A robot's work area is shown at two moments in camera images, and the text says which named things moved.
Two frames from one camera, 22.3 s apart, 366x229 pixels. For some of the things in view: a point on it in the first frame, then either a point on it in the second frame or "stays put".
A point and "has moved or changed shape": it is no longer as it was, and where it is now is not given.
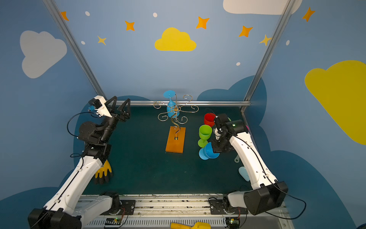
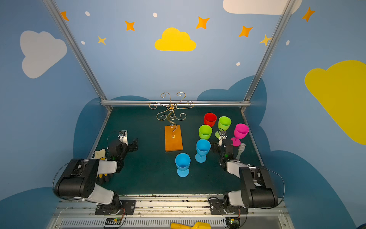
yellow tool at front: x=198 y=225 stays put
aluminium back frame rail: x=190 y=101 stays put
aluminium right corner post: x=287 y=13 stays put
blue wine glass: x=172 y=110 to x=183 y=161
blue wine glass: x=207 y=152 has moved or changed shape
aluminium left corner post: x=57 y=15 stays put
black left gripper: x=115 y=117 to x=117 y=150
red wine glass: x=209 y=119 stays put
